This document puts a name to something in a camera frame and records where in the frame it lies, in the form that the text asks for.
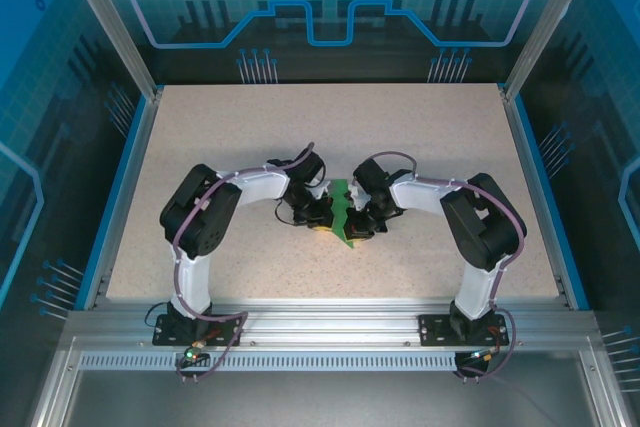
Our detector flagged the green paper sheet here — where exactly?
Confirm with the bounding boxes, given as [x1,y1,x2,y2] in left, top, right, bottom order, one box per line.
[327,178,359,252]

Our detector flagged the blue table edge strip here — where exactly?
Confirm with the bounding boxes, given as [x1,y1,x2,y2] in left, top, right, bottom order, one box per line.
[73,94,152,312]
[513,94,591,312]

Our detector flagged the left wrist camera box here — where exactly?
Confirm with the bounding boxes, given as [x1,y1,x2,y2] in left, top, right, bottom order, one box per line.
[310,180,335,202]

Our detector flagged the aluminium mounting rail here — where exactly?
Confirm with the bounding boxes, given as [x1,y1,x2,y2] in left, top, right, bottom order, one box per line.
[67,299,599,348]

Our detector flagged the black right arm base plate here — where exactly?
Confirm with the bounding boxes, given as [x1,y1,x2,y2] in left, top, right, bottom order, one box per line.
[418,313,510,347]

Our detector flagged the slotted grey cable duct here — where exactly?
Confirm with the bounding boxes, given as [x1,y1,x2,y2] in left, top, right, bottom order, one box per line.
[78,352,459,371]

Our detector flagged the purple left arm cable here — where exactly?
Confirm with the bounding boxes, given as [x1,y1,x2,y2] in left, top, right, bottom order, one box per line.
[171,141,250,382]

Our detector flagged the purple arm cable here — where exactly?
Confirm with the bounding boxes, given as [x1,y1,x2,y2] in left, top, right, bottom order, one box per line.
[171,141,250,382]
[372,150,527,382]

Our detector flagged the aluminium side rail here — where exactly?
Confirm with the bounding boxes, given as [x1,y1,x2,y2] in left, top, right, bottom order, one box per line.
[502,89,574,311]
[82,89,165,311]

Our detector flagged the cable connector with LED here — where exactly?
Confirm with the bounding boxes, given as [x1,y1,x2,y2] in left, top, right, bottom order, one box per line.
[182,339,209,364]
[467,346,501,364]

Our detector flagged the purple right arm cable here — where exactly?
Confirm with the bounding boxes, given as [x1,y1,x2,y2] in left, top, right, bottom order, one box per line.
[372,150,527,382]

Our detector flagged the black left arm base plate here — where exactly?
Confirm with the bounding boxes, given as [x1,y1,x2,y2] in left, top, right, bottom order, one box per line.
[152,313,245,347]

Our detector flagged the aluminium frame post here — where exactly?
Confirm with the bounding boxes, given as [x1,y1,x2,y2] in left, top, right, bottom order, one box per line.
[54,0,165,103]
[499,0,609,103]

